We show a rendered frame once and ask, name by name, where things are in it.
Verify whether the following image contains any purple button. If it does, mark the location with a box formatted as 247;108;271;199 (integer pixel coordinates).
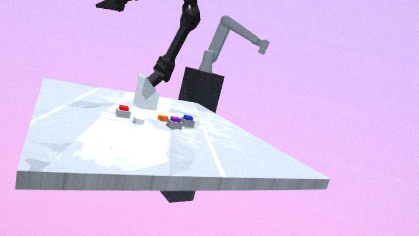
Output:
166;116;183;129

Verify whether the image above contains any small orange block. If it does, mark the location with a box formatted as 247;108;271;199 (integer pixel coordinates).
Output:
157;114;169;122

